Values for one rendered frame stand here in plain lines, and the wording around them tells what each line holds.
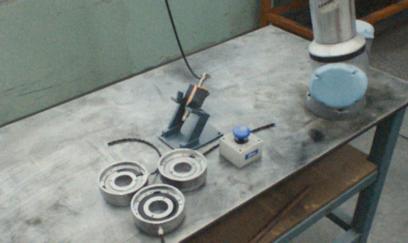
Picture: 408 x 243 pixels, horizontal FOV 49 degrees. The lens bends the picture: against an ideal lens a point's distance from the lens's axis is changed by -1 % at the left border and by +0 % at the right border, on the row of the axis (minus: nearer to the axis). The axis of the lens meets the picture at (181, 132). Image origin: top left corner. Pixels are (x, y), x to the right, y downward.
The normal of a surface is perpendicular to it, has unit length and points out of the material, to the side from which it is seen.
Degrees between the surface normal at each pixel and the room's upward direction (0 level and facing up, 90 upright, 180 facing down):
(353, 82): 97
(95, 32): 90
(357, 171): 0
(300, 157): 0
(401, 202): 0
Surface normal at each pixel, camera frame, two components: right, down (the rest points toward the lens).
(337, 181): -0.05, -0.80
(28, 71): 0.59, 0.46
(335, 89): -0.32, 0.67
